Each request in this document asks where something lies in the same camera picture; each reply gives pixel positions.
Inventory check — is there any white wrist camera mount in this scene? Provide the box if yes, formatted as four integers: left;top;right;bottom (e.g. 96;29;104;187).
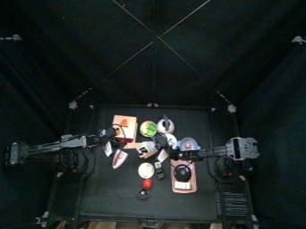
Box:
156;148;169;164
103;140;113;157

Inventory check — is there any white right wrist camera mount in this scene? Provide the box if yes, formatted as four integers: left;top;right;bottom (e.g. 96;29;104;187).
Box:
156;148;169;164

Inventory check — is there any red toy tomato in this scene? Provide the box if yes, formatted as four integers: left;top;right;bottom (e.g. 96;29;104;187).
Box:
141;178;153;191

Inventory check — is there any pink toy stove tray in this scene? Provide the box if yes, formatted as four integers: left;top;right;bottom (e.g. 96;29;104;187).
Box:
169;158;198;195

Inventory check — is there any white red toy slice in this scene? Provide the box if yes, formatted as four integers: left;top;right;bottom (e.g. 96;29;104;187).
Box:
109;148;131;171

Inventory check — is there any bowl with green vegetables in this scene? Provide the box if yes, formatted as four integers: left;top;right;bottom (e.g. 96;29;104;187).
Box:
139;120;159;139

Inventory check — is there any orange cardboard box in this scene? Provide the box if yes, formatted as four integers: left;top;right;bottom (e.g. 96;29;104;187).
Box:
109;114;139;144

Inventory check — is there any black toy frying pan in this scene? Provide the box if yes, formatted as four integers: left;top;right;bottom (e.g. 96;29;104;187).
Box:
173;164;192;182

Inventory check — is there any wooden handled toy cleaver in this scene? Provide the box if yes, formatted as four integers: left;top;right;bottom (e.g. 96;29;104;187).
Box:
121;141;144;149

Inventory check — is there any white round plate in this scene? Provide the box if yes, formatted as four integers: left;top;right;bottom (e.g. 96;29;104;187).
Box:
136;162;156;180

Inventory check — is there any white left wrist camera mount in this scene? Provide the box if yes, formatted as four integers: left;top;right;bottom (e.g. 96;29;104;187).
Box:
103;140;113;157

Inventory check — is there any small black white toy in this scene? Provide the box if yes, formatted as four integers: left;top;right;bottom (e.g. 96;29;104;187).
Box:
152;160;165;181

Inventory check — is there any blue toy bowl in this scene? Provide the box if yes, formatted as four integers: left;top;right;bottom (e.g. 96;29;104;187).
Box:
176;136;203;152

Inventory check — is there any thin diagonal brace wire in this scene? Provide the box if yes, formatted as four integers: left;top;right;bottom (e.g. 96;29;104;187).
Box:
73;0;211;102
109;0;232;106

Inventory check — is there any small black round cup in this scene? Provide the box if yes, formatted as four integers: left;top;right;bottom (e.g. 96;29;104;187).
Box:
137;188;151;200

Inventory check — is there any white toy knife holder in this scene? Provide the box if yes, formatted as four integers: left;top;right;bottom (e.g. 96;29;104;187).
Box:
136;140;160;160

